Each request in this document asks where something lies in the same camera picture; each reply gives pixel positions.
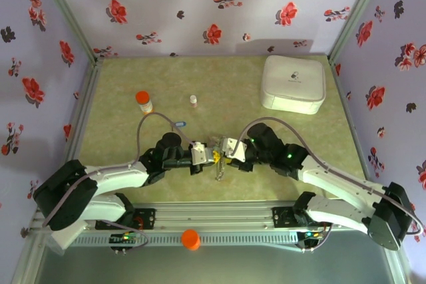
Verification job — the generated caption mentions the metal keyring holder with rings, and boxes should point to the metal keyring holder with rings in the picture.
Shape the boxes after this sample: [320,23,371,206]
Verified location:
[206,134,231,184]

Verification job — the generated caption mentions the grey slotted cable duct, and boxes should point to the grey slotted cable duct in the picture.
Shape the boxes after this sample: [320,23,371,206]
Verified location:
[71,232,300,247]

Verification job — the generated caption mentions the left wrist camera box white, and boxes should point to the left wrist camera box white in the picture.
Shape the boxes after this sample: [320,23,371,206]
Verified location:
[188,140,208,166]

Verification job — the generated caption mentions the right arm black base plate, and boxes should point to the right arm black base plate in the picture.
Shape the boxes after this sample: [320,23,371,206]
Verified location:
[272,206,333,229]

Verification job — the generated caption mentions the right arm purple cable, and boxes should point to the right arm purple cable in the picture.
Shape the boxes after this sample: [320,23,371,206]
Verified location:
[232,116,425,253]

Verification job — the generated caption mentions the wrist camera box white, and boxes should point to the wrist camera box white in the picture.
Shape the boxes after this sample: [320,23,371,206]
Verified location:
[222,136,249,162]
[188,140,208,166]

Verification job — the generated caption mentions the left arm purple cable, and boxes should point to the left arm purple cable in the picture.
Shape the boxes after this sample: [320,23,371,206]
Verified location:
[42,112,199,252]

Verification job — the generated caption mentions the orange plastic cap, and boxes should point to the orange plastic cap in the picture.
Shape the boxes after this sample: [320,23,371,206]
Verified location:
[181,229,202,251]

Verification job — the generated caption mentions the white plastic box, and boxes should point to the white plastic box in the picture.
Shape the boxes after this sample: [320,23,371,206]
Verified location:
[49,227,85,255]

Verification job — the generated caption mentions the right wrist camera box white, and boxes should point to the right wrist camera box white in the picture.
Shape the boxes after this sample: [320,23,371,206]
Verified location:
[222,136,249,162]

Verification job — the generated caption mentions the aluminium side rail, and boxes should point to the aluminium side rail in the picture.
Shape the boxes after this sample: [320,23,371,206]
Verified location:
[328,59,390,204]
[53,59,105,205]

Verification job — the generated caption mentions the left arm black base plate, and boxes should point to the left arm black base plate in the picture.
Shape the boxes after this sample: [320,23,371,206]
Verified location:
[95,208,156,231]

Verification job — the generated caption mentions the aluminium mounting rail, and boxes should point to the aluminium mounting rail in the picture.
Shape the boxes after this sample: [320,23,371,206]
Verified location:
[31,200,397,231]

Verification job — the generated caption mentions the white zip pouch case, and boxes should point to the white zip pouch case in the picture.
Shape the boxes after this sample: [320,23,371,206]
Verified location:
[259,55,327,116]

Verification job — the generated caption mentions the aluminium frame post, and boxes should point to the aluminium frame post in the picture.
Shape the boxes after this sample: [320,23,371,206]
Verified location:
[31,0,104,65]
[327,0,391,65]

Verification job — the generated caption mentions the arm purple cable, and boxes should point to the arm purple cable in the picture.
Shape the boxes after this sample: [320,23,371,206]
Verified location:
[42,112,199,252]
[232,116,425,253]

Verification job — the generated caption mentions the orange pill bottle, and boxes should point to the orange pill bottle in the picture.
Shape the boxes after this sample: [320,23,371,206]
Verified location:
[135,90,155,116]

